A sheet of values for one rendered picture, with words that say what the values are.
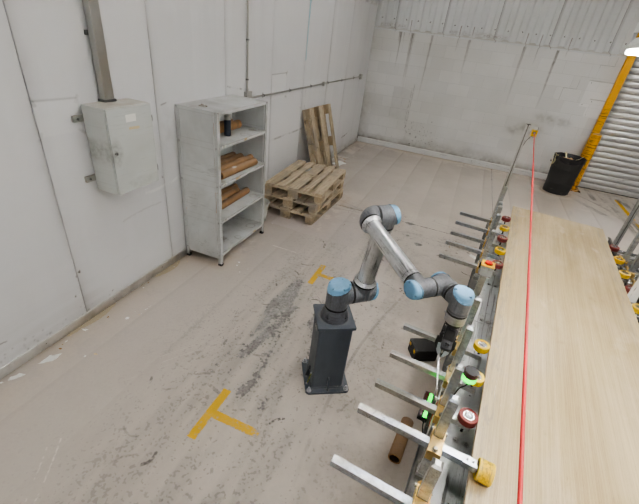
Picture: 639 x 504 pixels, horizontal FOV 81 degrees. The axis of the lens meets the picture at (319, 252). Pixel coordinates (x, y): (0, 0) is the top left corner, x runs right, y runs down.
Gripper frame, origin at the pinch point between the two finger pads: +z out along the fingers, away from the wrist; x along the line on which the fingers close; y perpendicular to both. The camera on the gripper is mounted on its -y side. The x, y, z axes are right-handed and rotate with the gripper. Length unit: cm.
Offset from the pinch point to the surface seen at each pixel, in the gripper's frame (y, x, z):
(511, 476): -37, -36, 9
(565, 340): 63, -60, 9
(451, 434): -8.1, -17.1, 36.6
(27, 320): -54, 257, 68
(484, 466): -45, -25, 1
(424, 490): -67, -8, -3
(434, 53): 754, 197, -109
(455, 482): -31, -23, 37
